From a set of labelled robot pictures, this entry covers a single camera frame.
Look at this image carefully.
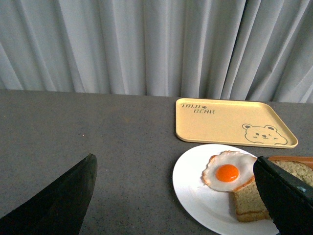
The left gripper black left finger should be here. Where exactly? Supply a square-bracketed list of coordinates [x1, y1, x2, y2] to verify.
[0, 154, 97, 235]

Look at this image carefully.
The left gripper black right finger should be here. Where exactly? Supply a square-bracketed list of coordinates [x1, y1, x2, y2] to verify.
[253, 157, 313, 235]

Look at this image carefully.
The bread slice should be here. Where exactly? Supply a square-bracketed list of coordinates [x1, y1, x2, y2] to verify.
[234, 181, 271, 223]
[272, 161, 313, 187]

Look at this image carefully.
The white round plate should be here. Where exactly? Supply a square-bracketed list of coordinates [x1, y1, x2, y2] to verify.
[172, 144, 279, 235]

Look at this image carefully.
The fried egg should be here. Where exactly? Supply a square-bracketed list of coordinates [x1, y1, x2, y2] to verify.
[201, 151, 257, 192]

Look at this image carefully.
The yellow bear tray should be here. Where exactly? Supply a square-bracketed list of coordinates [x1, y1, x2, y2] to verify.
[176, 98, 298, 149]

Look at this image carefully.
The grey curtain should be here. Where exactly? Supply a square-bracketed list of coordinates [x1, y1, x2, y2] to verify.
[0, 0, 313, 103]

